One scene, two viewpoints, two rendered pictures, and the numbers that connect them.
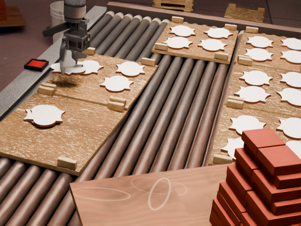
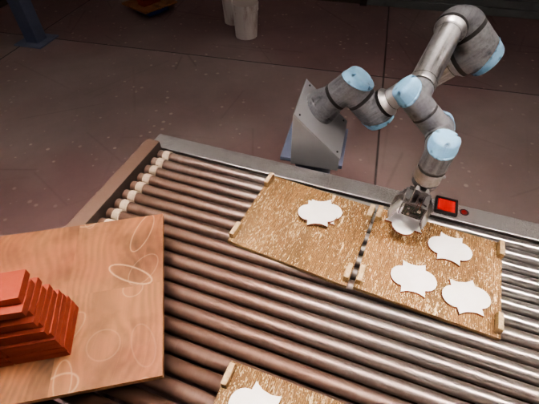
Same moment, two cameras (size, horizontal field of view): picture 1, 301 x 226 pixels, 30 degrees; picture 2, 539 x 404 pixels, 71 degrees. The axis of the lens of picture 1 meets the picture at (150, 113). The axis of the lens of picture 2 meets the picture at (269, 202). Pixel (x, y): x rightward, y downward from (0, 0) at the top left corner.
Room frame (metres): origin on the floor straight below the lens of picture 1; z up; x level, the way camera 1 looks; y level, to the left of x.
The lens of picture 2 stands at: (1.60, -0.54, 1.95)
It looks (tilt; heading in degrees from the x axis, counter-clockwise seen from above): 47 degrees down; 99
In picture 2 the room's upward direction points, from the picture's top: straight up
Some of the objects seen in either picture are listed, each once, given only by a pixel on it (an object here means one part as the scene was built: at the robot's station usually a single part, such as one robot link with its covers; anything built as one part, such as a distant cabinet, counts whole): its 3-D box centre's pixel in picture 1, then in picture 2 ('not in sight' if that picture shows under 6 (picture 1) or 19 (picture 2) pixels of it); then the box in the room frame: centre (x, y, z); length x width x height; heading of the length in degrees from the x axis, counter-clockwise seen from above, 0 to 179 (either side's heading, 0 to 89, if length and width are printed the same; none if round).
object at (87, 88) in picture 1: (101, 78); (430, 265); (1.99, 0.20, 0.93); 0.41 x 0.35 x 0.02; 166
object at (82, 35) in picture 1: (75, 33); (418, 195); (1.91, 0.29, 1.14); 0.09 x 0.08 x 0.12; 73
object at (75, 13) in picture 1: (75, 10); (429, 175); (1.92, 0.30, 1.22); 0.08 x 0.08 x 0.05
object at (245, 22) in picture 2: not in sight; (245, 19); (0.62, 3.83, 0.19); 0.30 x 0.30 x 0.37
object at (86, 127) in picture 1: (55, 128); (304, 224); (1.58, 0.30, 0.93); 0.41 x 0.35 x 0.02; 164
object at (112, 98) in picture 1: (117, 101); (360, 274); (1.77, 0.12, 0.95); 0.06 x 0.02 x 0.03; 76
